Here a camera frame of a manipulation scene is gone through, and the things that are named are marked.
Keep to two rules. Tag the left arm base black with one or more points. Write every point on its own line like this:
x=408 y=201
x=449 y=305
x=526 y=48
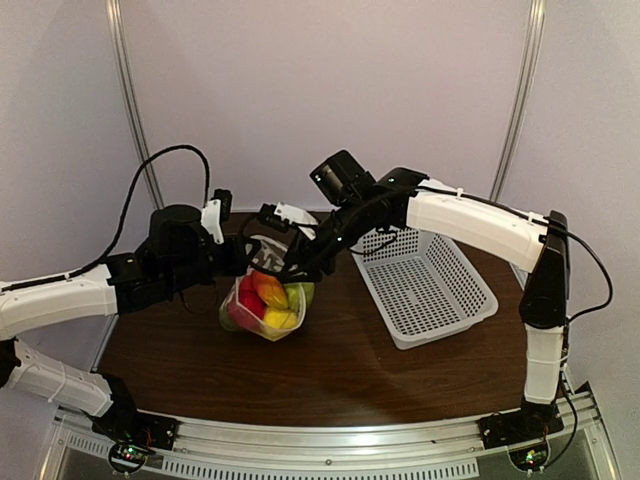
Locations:
x=124 y=422

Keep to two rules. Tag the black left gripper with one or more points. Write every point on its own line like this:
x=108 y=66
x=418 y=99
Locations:
x=239 y=255

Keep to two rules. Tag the green fake apple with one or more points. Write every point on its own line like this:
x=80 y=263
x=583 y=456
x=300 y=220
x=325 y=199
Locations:
x=226 y=322

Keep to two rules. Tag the aluminium frame post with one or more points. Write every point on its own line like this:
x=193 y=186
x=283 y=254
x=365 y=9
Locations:
x=115 y=21
x=529 y=61

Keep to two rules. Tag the orange red fake mango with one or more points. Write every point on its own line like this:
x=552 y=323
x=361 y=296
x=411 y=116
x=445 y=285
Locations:
x=270 y=290

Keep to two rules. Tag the clear polka dot zip bag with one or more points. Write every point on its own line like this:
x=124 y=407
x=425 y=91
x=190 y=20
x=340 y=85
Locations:
x=270 y=257

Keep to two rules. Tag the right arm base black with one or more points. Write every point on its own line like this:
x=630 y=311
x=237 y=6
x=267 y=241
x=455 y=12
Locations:
x=529 y=422

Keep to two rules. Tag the aluminium front rail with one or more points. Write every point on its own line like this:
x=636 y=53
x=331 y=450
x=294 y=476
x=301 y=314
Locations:
x=449 y=449

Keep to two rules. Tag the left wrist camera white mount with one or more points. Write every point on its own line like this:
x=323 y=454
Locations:
x=215 y=213

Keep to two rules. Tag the red fake apple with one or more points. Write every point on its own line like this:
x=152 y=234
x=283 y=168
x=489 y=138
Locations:
x=249 y=298

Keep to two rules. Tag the aluminium frame post left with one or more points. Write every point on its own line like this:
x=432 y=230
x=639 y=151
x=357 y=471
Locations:
x=115 y=21

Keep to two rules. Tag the yellow fake pear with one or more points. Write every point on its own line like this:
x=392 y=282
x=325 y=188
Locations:
x=276 y=320

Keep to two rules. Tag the aluminium frame post right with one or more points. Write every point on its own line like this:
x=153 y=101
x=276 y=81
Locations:
x=529 y=61

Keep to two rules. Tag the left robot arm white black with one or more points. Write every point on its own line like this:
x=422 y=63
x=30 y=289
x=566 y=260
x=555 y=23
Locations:
x=185 y=247

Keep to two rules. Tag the white perforated plastic basket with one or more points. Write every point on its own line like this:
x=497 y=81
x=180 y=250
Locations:
x=423 y=285

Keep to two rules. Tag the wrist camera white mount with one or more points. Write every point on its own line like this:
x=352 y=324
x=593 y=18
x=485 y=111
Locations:
x=282 y=217
x=215 y=213

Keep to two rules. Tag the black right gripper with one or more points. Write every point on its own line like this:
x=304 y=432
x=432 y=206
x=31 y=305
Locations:
x=310 y=254

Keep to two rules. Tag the green fake pear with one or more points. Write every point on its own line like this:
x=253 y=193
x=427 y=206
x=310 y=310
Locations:
x=299 y=292

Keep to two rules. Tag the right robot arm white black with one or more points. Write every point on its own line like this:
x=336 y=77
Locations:
x=405 y=198

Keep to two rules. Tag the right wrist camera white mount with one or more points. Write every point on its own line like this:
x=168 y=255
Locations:
x=282 y=217

